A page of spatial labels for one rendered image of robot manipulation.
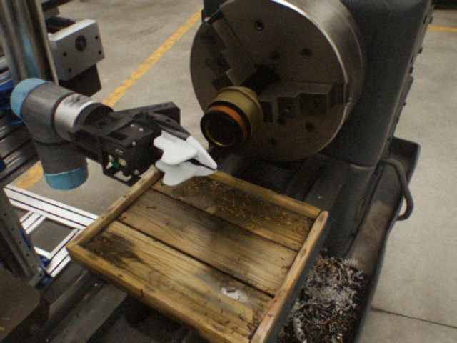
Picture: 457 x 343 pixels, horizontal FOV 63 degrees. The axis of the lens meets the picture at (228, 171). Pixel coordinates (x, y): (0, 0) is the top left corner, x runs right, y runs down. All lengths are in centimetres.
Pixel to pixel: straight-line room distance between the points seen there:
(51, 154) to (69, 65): 28
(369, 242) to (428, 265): 79
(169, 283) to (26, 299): 22
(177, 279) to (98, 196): 155
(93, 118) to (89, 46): 38
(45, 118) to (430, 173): 216
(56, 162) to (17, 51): 20
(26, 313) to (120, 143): 22
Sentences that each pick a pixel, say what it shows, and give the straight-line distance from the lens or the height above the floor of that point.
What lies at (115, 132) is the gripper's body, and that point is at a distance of 54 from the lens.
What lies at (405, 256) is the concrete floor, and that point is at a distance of 194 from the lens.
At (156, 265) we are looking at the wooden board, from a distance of 65.
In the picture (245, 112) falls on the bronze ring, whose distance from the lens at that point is 58.
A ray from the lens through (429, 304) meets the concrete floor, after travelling 183.
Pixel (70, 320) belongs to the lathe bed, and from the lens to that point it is 69.
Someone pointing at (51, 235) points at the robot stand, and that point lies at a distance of 173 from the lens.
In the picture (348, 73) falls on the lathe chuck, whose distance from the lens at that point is 64.
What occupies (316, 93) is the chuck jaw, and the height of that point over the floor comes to 112.
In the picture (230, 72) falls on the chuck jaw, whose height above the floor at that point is 114.
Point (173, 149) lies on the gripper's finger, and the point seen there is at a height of 110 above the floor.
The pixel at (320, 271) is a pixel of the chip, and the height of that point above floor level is 58.
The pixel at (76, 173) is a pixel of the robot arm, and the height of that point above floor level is 97.
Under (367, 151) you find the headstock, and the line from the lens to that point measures 88.
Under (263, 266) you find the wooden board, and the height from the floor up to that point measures 89.
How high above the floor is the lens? 140
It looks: 40 degrees down
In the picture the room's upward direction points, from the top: straight up
